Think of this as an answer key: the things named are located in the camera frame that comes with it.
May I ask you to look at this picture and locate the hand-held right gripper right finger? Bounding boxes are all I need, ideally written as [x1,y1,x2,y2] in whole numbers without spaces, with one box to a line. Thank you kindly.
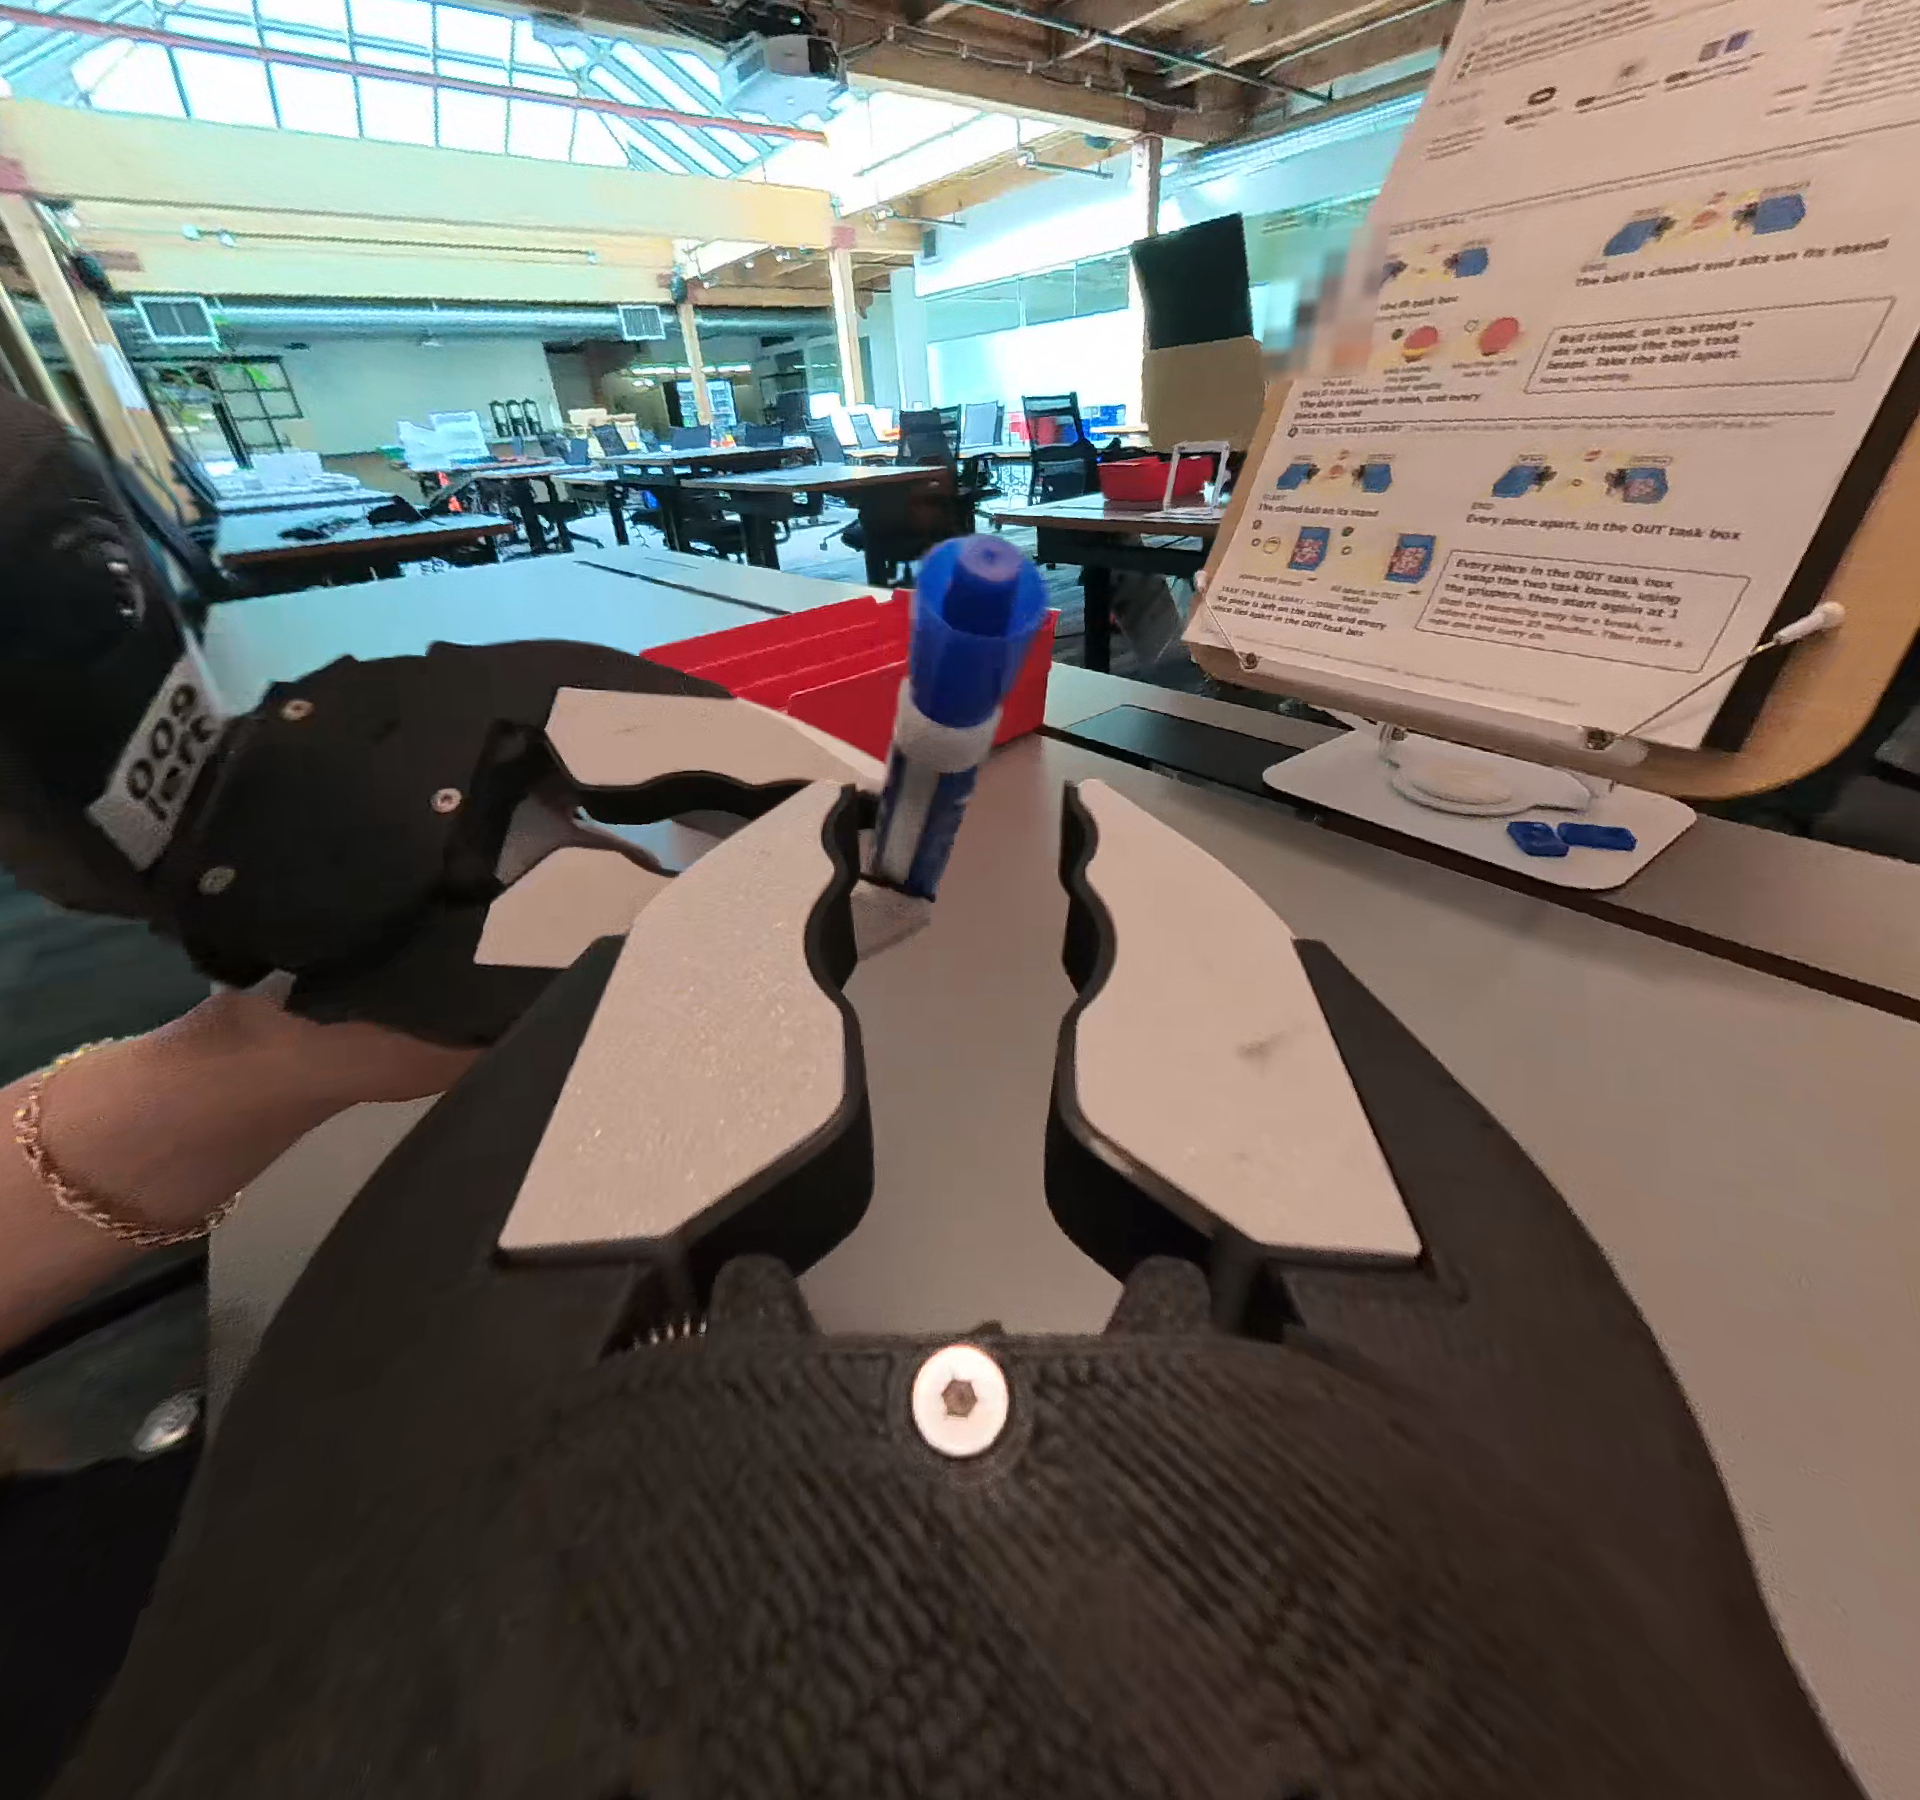
[1049,776,1427,1286]

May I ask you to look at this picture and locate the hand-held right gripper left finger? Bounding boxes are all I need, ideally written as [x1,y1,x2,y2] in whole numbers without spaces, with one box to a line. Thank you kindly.
[494,782,874,1280]

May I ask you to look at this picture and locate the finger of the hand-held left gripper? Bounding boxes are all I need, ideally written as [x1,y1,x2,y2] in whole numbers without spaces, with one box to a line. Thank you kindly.
[536,684,891,813]
[470,836,684,980]

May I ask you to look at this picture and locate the red plastic bin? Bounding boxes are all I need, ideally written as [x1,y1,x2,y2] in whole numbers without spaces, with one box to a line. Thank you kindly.
[639,591,1061,761]
[1095,447,1228,515]

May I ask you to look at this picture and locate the blue and white marker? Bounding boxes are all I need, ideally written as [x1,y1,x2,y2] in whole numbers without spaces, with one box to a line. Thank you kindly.
[862,535,1055,907]

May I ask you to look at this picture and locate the person's left forearm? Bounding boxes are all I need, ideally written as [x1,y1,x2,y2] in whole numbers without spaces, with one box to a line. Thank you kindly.
[0,1058,212,1356]

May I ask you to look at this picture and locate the person's left hand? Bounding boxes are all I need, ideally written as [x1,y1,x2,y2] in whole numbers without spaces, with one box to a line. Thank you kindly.
[151,980,488,1166]

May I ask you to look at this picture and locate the black office chair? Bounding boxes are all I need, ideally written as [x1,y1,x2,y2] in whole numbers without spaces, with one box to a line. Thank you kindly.
[839,402,982,591]

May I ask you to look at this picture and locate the white stand base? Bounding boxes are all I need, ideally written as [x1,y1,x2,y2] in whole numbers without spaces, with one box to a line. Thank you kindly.
[1259,718,1699,898]

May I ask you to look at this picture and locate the blue clip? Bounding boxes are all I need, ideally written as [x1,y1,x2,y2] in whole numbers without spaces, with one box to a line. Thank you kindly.
[1503,813,1642,868]

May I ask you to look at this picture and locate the ceiling projector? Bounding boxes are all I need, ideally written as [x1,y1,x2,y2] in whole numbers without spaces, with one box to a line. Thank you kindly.
[718,13,850,131]

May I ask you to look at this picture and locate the instruction sheet board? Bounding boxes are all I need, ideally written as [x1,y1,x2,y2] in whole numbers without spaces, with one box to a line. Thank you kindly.
[1183,0,1920,803]

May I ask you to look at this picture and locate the gold chain bracelet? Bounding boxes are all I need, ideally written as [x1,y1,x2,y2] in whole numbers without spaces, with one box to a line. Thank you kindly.
[5,1037,242,1256]

